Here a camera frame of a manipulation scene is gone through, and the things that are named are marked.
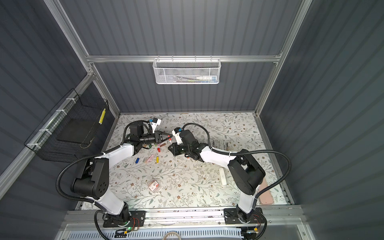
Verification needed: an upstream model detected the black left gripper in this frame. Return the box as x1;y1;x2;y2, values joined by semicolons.
139;131;172;146

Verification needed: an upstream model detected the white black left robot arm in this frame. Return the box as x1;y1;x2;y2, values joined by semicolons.
71;118;171;216

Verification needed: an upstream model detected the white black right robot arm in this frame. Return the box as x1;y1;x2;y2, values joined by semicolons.
169;128;266;223

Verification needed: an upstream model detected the white eraser case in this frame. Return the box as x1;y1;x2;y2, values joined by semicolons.
219;168;228;186

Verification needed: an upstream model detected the small red white box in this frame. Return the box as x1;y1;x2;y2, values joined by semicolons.
147;179;161;193

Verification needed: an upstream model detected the pink pencil case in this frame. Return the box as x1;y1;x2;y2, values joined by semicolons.
258;178;274;205

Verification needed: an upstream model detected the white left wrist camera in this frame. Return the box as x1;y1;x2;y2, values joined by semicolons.
149;118;162;134

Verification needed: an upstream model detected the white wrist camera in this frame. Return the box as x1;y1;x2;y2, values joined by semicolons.
172;127;183;145
149;118;162;134

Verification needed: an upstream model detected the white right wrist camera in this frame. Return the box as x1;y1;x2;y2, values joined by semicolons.
172;127;183;145

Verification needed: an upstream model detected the white wire mesh basket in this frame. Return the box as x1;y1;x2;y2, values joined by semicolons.
153;58;222;85

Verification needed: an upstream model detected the black wire side basket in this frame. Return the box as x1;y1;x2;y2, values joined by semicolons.
25;91;114;163

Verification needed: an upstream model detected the black corrugated right cable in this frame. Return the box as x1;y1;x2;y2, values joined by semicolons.
182;122;292;202

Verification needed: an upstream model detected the black corrugated cable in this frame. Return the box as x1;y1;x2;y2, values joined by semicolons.
55;119;151;240
182;122;292;202

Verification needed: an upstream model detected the metal base rail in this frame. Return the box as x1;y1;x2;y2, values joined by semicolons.
59;205;308;231

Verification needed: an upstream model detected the black corrugated left cable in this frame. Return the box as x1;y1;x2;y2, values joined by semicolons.
55;119;151;240

